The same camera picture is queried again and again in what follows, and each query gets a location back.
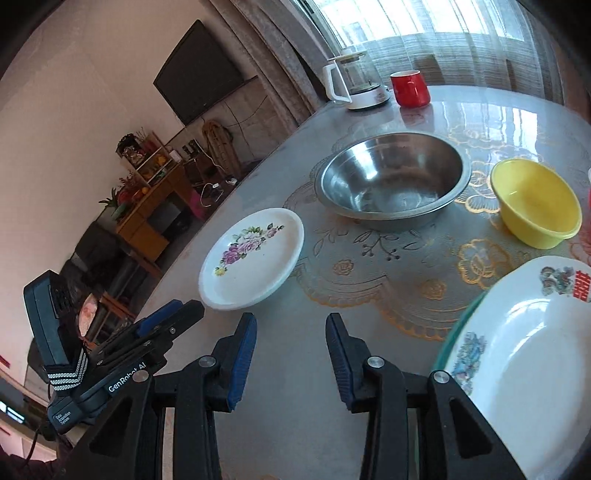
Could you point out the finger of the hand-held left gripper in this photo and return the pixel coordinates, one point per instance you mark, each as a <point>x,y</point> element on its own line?
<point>184,318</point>
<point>159,314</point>

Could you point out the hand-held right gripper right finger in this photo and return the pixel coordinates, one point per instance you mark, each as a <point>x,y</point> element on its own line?
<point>338,364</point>

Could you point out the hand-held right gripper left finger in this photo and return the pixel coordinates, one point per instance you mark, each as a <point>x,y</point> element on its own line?
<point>243,364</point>

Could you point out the small white floral plate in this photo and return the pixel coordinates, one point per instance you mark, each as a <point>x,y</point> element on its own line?
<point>251,258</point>

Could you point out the yellow plastic bowl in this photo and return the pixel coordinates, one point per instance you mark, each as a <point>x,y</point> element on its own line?
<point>535,198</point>

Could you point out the person's left forearm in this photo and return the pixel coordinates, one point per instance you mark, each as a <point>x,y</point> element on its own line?
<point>23,466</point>

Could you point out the dark armchair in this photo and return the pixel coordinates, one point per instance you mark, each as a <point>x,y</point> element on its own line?
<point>101,249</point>

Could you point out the gold floral table cover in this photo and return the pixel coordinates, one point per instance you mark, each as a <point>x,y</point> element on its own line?
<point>369,277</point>

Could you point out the wooden cabinet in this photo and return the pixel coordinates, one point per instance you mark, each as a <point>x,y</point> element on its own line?
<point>147,207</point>

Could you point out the pink stool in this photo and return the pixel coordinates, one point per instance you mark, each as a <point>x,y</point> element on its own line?
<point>196,206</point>

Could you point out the green plate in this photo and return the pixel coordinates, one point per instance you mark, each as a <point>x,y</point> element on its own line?
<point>455,334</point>

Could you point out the shelf figurine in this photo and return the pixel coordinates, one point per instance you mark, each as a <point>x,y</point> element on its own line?
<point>131,150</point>

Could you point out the wicker chair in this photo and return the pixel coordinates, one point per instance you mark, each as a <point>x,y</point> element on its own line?
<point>224,147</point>

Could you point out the large white printed plate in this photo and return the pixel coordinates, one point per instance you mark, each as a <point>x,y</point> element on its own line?
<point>531,360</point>

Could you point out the grey heavy curtain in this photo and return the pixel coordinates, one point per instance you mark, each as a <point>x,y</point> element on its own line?
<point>272,60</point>

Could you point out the red mug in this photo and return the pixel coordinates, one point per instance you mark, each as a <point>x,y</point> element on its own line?
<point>411,90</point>

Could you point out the sheer white curtain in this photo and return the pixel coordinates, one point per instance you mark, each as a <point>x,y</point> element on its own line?
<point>438,37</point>

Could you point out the black wall television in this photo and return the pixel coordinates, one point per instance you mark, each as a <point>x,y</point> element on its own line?
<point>198,74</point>

